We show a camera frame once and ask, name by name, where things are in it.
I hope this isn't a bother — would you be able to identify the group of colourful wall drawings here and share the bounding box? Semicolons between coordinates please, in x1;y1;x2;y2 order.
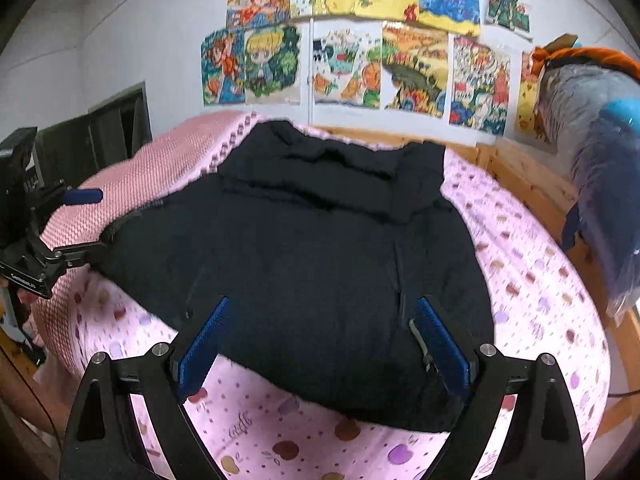
200;0;543;141

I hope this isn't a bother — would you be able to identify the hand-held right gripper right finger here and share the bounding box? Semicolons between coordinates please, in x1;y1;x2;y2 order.
407;296;586;480

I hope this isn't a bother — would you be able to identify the black jacket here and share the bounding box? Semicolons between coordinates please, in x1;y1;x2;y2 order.
97;119;496;433

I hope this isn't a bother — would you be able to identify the white wall conduit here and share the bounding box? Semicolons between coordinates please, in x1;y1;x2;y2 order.
308;17;316;127

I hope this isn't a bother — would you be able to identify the plastic-bagged bedding bundle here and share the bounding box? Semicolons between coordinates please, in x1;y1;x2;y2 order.
530;35;640;318

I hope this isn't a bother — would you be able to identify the dark cabinet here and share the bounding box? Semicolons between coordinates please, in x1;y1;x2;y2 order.
35;81;153;186

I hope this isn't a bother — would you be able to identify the red checked blanket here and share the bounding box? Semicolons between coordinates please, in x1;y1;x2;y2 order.
25;112;266;311

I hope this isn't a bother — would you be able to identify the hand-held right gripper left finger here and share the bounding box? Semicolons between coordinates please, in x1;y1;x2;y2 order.
59;296;233;480

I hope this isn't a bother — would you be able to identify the wooden bed frame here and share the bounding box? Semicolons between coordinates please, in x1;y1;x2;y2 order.
310;127;640;441

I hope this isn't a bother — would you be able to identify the pink apple-print quilt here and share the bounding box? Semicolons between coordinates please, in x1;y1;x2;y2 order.
67;120;613;480

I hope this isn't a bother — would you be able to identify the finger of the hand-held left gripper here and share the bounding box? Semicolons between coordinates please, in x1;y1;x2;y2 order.
49;239;108;269
46;184;104;208

